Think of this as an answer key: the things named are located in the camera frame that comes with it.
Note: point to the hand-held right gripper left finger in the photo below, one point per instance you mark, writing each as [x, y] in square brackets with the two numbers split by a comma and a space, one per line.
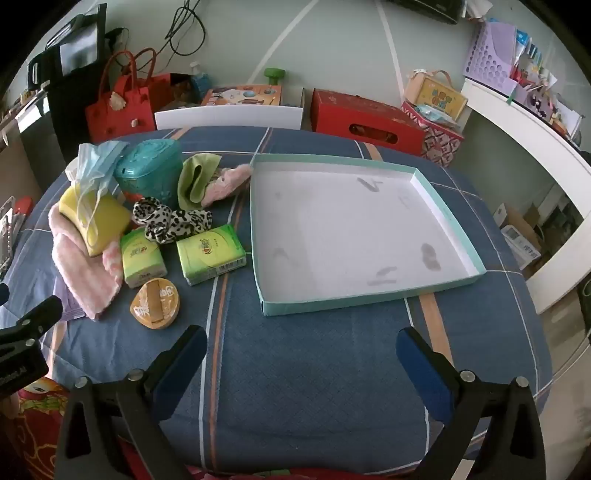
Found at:
[181, 369]

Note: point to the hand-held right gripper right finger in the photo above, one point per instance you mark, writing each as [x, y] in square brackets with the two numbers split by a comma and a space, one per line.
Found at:
[425, 378]

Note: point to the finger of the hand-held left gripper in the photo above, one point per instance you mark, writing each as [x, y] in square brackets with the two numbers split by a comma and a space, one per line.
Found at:
[3, 294]
[41, 314]

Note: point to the purple packet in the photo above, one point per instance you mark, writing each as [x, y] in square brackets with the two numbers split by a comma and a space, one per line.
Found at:
[69, 308]

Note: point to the pink fluffy towel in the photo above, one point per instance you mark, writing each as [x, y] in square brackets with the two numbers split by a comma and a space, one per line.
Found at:
[78, 277]

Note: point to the round orange pastry packet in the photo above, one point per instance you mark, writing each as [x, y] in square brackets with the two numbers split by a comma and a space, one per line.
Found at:
[154, 304]

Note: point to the green tissue pack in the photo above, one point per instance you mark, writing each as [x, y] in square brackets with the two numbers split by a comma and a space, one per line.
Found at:
[138, 258]
[210, 254]

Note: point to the yellow sponge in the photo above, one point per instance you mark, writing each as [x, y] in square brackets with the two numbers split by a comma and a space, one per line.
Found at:
[110, 217]

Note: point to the leopard print scrunchie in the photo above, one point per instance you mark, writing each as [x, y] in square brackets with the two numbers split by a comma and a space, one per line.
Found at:
[171, 222]

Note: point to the blue face mask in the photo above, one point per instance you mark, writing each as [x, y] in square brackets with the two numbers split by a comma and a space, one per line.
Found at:
[99, 161]

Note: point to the white shallow tray teal rim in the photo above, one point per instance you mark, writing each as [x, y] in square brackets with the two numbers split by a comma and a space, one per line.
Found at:
[346, 230]

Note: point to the red printed cloth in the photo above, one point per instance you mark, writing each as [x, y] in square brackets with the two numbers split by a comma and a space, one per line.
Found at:
[32, 429]

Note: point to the red plastic item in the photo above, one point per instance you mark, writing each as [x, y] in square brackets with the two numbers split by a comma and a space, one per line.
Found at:
[23, 210]

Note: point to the labelled carton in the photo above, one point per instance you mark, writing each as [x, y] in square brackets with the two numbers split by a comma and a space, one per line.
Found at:
[519, 235]

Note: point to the teal wipes container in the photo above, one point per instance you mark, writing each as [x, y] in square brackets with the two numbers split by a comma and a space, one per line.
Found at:
[147, 170]

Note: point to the white wooden furniture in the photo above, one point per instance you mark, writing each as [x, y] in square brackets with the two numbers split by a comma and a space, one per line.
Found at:
[27, 115]

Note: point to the green cloth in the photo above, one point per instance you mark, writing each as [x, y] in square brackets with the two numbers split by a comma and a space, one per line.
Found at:
[189, 181]

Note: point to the pink plush cloth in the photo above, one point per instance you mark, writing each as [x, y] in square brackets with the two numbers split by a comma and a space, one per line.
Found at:
[226, 181]

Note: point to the black cabinet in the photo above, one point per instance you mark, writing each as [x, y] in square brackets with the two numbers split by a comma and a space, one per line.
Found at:
[74, 110]

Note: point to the red tote bag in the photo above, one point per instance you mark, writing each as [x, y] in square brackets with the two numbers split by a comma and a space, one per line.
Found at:
[120, 115]

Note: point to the red patterned box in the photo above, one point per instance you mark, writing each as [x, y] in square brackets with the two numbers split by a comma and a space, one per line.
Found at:
[438, 138]

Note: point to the black document bag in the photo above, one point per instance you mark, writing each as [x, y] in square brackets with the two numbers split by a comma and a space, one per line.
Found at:
[74, 50]

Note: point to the white chair back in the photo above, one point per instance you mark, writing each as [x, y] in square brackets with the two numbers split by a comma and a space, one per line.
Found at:
[226, 119]

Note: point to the brown cardboard box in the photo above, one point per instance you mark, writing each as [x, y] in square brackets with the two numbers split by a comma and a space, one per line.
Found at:
[178, 90]

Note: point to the pale blue packet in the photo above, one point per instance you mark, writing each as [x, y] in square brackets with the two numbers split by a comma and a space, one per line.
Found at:
[436, 114]

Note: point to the white curved shelf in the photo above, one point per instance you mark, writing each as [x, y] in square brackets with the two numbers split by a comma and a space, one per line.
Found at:
[545, 138]

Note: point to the red cardboard box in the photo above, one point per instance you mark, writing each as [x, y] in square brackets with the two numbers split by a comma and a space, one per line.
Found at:
[360, 115]

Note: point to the plastic water bottle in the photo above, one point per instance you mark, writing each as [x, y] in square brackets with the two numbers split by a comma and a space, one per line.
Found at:
[201, 85]

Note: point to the colourful toy box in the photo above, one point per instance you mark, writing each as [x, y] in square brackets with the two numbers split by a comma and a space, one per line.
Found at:
[240, 96]

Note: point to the green dumbbell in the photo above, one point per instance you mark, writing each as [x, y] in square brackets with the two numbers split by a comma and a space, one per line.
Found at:
[274, 76]

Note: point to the pile of papers and stationery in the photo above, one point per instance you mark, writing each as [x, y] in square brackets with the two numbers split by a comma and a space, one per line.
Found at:
[540, 74]

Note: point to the purple file holder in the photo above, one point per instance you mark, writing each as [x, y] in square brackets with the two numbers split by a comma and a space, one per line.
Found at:
[489, 55]

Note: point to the black television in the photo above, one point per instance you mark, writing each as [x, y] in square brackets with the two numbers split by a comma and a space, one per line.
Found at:
[429, 9]

